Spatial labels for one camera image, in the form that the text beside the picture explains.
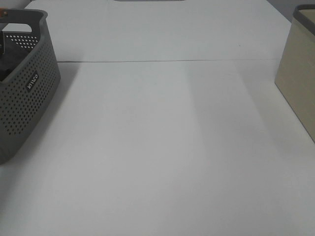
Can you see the grey perforated plastic basket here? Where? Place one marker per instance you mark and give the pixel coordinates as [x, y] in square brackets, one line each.
[28, 90]

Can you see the dark grey towel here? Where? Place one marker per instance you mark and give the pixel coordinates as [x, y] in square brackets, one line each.
[11, 58]

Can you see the beige fabric storage bin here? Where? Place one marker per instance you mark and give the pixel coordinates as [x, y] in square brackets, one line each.
[295, 77]

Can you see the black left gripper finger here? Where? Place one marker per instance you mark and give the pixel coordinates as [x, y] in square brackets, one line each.
[2, 43]

